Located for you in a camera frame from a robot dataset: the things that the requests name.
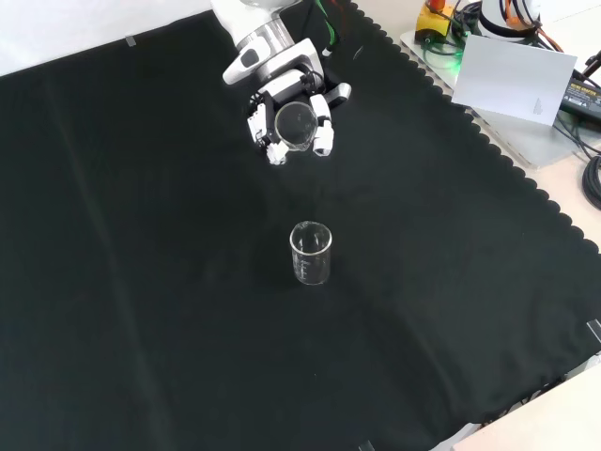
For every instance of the large clear glass beaker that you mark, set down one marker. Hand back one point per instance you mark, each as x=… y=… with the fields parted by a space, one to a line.
x=311 y=263

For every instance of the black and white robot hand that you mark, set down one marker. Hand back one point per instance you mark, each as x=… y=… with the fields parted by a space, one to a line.
x=282 y=89

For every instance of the grey metal base plate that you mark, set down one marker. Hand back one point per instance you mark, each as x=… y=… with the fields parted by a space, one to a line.
x=530 y=143

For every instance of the grey tape strip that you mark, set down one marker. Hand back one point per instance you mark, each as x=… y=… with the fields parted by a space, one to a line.
x=366 y=446
x=594 y=330
x=131 y=41

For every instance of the black power adapter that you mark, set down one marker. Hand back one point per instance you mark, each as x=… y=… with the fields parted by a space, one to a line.
x=582 y=96

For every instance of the small clear glass beaker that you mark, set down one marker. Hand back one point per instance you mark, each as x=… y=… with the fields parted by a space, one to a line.
x=295 y=126

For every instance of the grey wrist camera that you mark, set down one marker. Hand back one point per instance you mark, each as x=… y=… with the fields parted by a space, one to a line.
x=340 y=93

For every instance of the yellow stop button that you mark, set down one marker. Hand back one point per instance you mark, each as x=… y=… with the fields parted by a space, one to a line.
x=432 y=21

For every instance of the pale board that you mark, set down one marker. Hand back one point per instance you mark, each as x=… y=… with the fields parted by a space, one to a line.
x=512 y=80

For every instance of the black tripod leg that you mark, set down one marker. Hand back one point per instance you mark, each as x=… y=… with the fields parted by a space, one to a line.
x=590 y=66

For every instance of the black bench cloth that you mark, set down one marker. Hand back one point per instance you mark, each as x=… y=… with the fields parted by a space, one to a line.
x=141 y=235

